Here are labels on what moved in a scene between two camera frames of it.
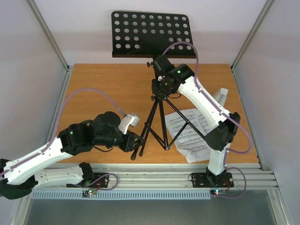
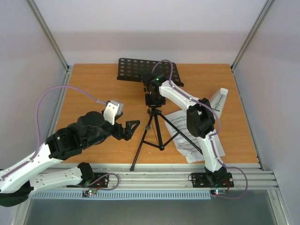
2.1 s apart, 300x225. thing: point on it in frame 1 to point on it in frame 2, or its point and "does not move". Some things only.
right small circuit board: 218,191 does not move
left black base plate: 99,180 does not move
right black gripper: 155,64 to 154,102
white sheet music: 191,145 does not move
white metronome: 221,96 does not move
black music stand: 146,36 to 161,130
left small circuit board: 87,193 does not move
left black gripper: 130,145 to 119,134
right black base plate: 203,180 does not move
